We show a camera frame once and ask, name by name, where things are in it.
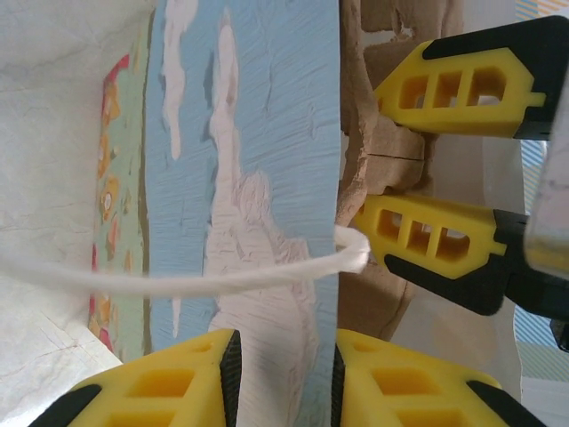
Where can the brown pulp cup carrier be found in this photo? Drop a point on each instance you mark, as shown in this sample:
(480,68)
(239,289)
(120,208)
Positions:
(391,147)

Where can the printed paper gift bag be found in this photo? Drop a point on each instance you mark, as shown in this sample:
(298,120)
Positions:
(275,133)

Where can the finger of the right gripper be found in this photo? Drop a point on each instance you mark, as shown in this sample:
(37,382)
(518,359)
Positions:
(427,240)
(462,89)

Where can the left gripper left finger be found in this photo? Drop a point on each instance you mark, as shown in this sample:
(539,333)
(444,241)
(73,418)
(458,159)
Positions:
(169,391)

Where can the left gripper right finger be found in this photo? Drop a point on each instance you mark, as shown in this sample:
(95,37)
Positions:
(400,391)

